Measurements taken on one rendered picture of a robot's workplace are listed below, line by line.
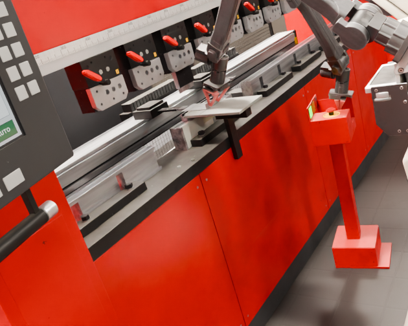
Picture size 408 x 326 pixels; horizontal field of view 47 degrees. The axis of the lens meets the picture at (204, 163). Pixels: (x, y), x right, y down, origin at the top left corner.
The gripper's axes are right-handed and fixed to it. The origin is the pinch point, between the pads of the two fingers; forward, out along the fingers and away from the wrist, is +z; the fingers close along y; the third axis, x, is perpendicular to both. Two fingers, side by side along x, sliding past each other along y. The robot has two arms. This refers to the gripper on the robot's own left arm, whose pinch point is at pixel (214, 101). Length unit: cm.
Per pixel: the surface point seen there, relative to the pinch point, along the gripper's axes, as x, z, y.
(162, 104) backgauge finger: -25.9, 13.0, -1.7
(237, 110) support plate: 14.6, -5.9, 8.2
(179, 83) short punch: -13.3, -5.3, 6.2
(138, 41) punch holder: -19.7, -25.2, 23.8
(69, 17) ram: -26, -38, 49
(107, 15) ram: -25, -35, 34
